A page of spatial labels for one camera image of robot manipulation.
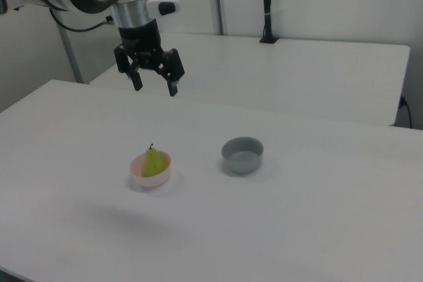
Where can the black camera stand pole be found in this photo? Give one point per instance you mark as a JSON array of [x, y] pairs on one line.
[[267, 4]]

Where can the gray partition post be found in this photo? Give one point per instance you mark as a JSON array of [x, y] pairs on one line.
[[71, 57], [219, 1]]

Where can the gray bowl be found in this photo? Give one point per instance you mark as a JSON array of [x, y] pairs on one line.
[[243, 164]]

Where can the green pear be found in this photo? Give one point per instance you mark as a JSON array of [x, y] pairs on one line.
[[152, 163]]

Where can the pink bowl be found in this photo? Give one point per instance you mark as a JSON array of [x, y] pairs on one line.
[[152, 181]]

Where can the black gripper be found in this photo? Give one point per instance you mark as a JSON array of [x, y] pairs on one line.
[[142, 42]]

